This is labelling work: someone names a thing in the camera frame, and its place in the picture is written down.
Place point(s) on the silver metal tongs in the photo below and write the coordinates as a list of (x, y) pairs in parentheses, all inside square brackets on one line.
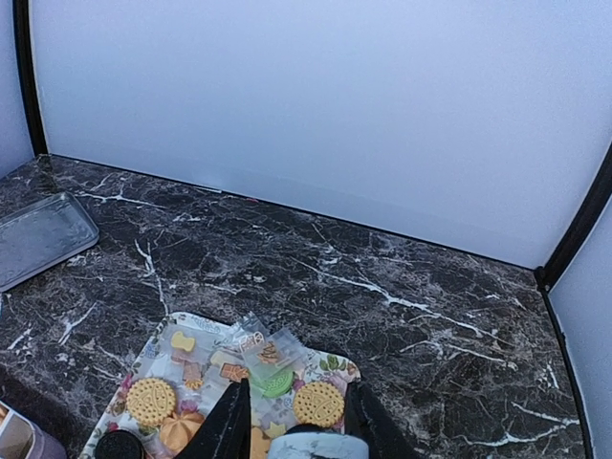
[(309, 444)]

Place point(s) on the right black frame post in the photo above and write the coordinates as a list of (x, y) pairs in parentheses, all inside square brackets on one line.
[(589, 213)]

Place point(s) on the floral cookie tray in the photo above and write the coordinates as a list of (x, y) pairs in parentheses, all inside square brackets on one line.
[(200, 358)]

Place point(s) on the orange swirl cookie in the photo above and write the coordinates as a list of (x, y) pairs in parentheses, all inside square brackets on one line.
[(178, 430)]

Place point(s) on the tan sandwich biscuit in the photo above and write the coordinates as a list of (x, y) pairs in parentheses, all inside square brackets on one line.
[(318, 403), (150, 401)]

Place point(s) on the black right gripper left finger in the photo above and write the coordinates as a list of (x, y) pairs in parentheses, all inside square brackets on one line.
[(226, 432)]

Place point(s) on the black frame post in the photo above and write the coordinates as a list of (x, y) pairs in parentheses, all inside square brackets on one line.
[(589, 213), (23, 44)]

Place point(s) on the silver divided cookie tin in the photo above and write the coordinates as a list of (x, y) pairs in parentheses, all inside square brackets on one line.
[(24, 439)]

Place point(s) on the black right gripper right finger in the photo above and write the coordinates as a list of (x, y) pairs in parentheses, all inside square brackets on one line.
[(365, 417)]

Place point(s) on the silver tin lid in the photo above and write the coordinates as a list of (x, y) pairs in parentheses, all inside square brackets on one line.
[(43, 234)]

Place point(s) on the green macaron cookie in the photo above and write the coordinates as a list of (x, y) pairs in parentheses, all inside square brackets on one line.
[(275, 386)]

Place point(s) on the left black frame post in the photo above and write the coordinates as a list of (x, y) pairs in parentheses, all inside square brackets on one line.
[(23, 44)]

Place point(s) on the black chocolate sandwich cookie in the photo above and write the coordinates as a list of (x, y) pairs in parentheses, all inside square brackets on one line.
[(119, 444)]

